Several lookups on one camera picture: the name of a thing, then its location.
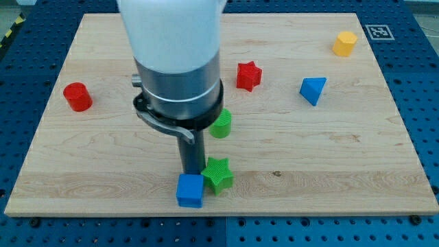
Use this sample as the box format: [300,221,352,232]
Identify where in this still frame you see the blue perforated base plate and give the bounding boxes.
[1,0,438,246]

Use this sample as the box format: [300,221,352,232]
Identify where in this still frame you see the red star block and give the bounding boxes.
[236,61,262,92]

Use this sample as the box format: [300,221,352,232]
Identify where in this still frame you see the red cylinder block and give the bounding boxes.
[63,82,93,112]

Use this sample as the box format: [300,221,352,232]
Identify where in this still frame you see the green cylinder block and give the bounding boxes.
[209,108,233,139]

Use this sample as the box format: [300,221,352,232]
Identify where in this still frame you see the wooden board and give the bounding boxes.
[5,13,438,217]

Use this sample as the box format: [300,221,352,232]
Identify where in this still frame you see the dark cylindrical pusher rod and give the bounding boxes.
[177,130,206,174]

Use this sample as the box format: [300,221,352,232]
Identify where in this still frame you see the yellow hexagonal block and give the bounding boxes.
[332,31,358,57]

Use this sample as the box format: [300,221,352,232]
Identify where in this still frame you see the white fiducial marker tag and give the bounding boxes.
[365,24,394,40]

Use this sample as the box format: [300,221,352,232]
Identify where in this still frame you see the blue cube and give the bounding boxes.
[176,174,204,208]

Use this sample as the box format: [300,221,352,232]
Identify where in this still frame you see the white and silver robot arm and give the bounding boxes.
[117,0,226,145]

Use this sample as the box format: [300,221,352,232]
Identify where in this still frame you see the blue triangular prism block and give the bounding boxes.
[299,78,327,106]

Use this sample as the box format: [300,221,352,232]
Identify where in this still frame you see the green star block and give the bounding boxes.
[201,157,234,196]

